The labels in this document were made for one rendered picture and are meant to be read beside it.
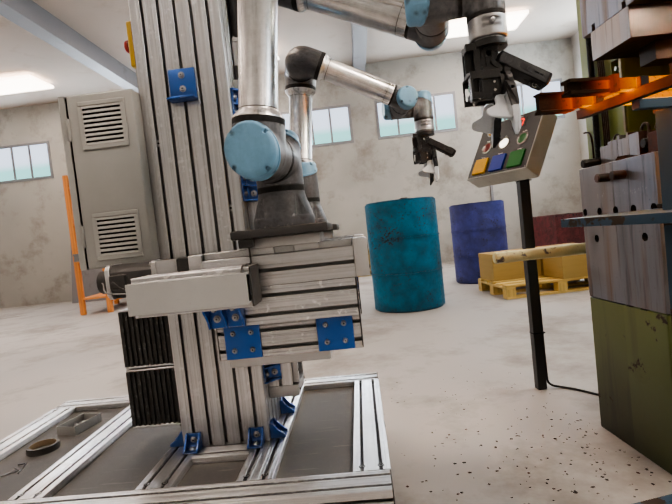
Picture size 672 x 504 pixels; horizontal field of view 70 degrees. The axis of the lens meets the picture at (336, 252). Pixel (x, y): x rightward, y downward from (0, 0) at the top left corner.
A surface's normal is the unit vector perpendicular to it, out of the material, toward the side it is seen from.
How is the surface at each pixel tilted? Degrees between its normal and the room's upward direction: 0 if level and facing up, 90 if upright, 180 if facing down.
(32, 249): 90
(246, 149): 97
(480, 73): 90
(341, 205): 90
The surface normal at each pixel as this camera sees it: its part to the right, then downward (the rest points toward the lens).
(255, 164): -0.18, 0.18
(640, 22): 0.03, 0.04
